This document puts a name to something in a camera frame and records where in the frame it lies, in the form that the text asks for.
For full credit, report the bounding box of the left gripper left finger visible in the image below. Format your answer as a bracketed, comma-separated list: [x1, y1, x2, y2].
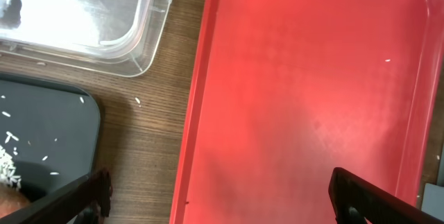
[1, 169, 112, 224]

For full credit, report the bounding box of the red serving tray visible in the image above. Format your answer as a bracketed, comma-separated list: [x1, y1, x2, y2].
[170, 0, 443, 223]

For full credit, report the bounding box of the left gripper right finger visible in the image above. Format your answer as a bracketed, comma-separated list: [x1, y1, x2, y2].
[328, 167, 443, 224]

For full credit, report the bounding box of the white rice pile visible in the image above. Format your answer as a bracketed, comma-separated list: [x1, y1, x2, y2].
[0, 94, 86, 190]

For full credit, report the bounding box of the black waste tray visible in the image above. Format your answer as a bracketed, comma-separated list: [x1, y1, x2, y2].
[0, 73, 101, 204]

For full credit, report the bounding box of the orange carrot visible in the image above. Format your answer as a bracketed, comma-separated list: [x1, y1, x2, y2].
[0, 185, 31, 218]

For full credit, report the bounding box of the clear plastic bin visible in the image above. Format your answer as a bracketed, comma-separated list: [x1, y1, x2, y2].
[1, 0, 173, 77]

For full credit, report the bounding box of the grey dishwasher rack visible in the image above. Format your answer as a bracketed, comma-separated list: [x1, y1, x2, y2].
[421, 160, 444, 221]

